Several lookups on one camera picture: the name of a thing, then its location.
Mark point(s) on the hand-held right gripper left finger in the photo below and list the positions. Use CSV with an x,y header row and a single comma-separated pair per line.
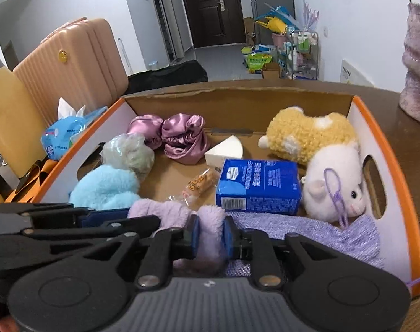
x,y
194,237

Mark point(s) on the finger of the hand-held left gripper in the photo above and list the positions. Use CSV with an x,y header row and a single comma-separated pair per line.
x,y
92,232
102,217

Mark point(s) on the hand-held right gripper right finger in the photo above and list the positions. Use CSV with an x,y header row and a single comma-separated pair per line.
x,y
228,238

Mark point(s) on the lilac fluffy headband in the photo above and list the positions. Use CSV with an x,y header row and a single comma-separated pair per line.
x,y
210,224

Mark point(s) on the light blue fluffy cloth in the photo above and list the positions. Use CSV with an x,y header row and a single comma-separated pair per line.
x,y
104,186

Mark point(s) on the blue tissue pack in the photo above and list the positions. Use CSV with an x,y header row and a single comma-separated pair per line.
x,y
258,186

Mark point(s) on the purple knit cloth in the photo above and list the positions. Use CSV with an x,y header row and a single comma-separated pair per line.
x,y
299,235

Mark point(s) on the white plush toy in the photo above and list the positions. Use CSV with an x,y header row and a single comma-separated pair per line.
x,y
334,176

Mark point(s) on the orange-edged cardboard box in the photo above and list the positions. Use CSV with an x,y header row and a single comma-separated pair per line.
x,y
251,110

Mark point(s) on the yellow plush toy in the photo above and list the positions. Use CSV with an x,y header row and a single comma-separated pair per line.
x,y
310,133

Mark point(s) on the clear-wrapped bread snack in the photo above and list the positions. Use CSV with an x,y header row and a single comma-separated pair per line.
x,y
197,185

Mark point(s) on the plastic-wrapped pale green bundle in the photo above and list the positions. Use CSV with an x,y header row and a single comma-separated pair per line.
x,y
130,154

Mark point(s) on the white wedge sponge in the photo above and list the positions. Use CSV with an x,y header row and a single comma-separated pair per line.
x,y
227,152

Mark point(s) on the blue plastic tissue bag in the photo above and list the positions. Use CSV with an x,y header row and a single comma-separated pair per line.
x,y
64,135

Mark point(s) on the pink satin scrunchie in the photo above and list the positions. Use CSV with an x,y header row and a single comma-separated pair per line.
x,y
182,138

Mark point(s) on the yellow chair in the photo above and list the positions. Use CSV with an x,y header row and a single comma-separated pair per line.
x,y
9,121

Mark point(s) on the pink hard-shell suitcase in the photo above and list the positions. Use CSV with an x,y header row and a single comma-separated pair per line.
x,y
75,65

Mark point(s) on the black duffel bag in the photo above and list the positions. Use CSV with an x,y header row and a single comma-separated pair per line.
x,y
168,76

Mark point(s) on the small brown cardboard carton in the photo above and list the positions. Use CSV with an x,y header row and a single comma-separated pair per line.
x,y
270,71

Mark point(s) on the green printed packets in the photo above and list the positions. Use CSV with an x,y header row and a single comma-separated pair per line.
x,y
260,60

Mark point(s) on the pink plastic bucket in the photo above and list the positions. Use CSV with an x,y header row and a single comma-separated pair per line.
x,y
279,39

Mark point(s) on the yellow plastic dustpan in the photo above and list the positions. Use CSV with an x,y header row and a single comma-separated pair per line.
x,y
273,24

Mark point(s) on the dark brown door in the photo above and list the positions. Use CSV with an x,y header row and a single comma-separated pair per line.
x,y
213,10

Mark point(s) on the lilac ribbed vase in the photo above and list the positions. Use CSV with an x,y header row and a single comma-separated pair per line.
x,y
419,65

